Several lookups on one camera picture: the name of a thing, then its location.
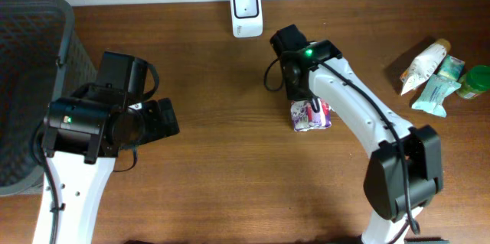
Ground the mint green wipes pack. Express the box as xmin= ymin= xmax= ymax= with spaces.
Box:
xmin=411 ymin=74 xmax=461 ymax=118

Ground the green lid jar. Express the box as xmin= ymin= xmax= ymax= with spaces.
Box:
xmin=456 ymin=65 xmax=490 ymax=99

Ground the white tube gold cap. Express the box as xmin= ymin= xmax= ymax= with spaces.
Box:
xmin=400 ymin=38 xmax=451 ymax=96

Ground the grey plastic mesh basket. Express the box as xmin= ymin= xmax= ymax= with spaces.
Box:
xmin=1 ymin=0 xmax=96 ymax=197

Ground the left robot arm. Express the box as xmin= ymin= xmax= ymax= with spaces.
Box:
xmin=31 ymin=51 xmax=180 ymax=243

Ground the red purple pad pack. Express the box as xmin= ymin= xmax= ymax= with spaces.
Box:
xmin=290 ymin=99 xmax=332 ymax=132

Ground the white barcode scanner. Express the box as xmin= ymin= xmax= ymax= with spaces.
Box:
xmin=230 ymin=0 xmax=263 ymax=38

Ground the green Kleenex tissue pack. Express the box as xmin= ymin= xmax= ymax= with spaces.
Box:
xmin=437 ymin=55 xmax=466 ymax=81

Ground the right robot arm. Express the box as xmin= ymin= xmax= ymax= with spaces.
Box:
xmin=269 ymin=24 xmax=443 ymax=243

